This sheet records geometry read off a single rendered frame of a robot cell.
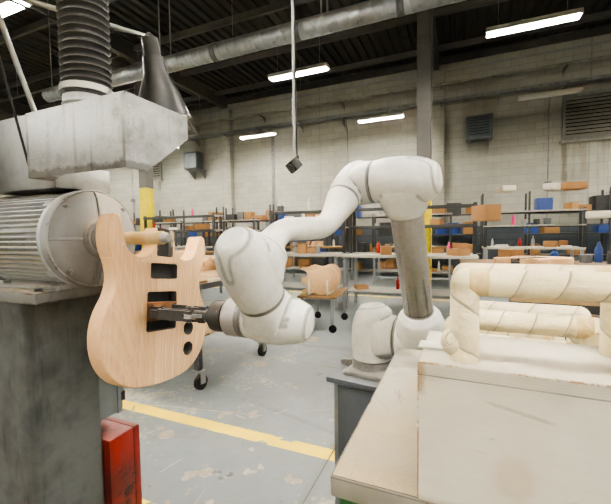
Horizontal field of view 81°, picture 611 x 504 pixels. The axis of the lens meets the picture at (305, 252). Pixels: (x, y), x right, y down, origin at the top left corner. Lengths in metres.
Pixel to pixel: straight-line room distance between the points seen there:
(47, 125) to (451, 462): 0.94
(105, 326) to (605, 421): 0.85
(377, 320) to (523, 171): 10.67
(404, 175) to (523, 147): 10.97
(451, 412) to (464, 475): 0.07
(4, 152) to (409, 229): 1.14
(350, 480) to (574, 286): 0.36
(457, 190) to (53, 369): 11.19
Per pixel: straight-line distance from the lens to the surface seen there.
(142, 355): 0.99
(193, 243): 1.13
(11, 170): 1.25
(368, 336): 1.41
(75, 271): 1.05
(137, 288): 0.96
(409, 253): 1.17
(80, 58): 0.99
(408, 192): 1.07
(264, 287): 0.68
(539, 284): 0.46
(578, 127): 12.25
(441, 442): 0.50
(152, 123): 0.84
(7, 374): 1.30
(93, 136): 0.85
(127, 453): 1.47
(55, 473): 1.35
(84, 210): 1.06
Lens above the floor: 1.26
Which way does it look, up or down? 3 degrees down
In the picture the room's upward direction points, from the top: 1 degrees counter-clockwise
